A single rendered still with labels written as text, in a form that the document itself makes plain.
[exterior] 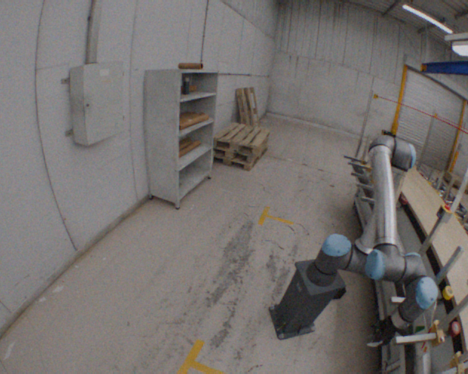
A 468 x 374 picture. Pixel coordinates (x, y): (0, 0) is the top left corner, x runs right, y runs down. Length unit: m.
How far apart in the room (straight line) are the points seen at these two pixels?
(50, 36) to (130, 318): 2.13
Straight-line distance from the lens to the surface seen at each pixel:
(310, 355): 1.78
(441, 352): 1.47
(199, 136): 3.17
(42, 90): 1.76
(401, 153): 1.08
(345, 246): 1.19
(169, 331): 1.72
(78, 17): 1.95
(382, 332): 0.85
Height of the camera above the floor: 1.58
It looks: 30 degrees down
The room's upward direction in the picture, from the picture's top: 7 degrees clockwise
